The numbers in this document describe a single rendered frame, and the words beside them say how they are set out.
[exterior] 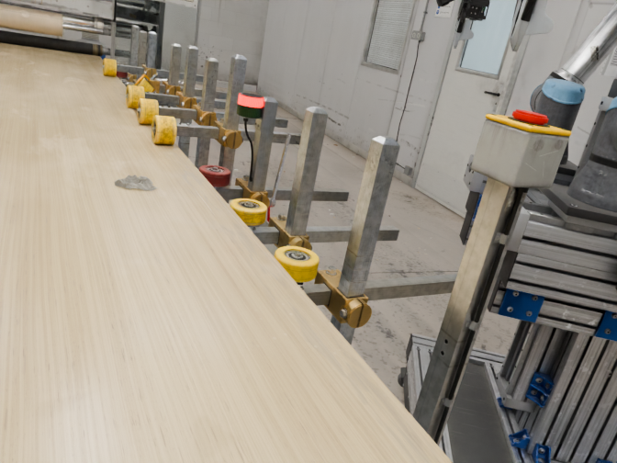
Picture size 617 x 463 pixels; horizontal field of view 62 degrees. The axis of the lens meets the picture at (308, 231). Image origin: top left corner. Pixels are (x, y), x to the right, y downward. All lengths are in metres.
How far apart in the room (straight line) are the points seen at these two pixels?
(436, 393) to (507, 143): 0.36
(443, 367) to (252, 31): 9.68
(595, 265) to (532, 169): 0.67
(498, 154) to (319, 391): 0.34
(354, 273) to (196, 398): 0.43
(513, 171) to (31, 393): 0.55
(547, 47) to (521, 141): 3.71
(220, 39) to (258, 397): 9.65
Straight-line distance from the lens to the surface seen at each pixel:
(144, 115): 1.74
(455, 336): 0.72
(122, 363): 0.62
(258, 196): 1.31
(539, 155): 0.64
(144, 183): 1.15
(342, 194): 1.50
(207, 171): 1.31
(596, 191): 1.26
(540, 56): 4.34
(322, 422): 0.57
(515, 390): 1.73
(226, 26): 10.11
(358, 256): 0.90
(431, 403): 0.79
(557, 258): 1.26
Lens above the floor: 1.27
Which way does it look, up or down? 21 degrees down
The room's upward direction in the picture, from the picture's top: 11 degrees clockwise
